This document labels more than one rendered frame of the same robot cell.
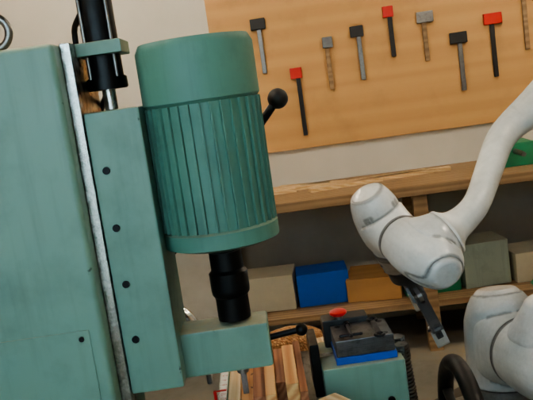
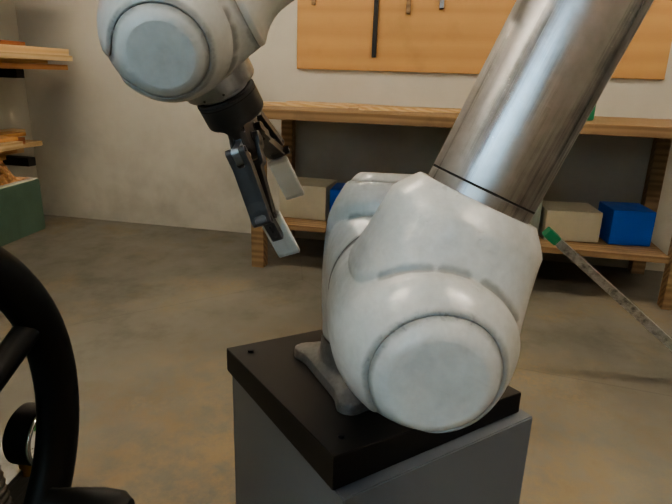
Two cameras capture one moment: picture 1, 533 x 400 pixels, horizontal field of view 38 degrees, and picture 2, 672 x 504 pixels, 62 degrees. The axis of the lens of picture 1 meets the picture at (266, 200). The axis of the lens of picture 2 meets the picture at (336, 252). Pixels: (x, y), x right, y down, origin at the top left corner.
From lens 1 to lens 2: 1.17 m
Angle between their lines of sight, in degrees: 11
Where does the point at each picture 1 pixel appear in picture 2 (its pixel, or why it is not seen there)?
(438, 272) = (130, 41)
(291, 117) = (363, 36)
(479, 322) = (336, 224)
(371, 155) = (433, 90)
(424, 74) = (504, 12)
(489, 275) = not seen: hidden behind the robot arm
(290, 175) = (352, 96)
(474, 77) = not seen: hidden behind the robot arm
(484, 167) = not seen: outside the picture
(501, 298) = (383, 186)
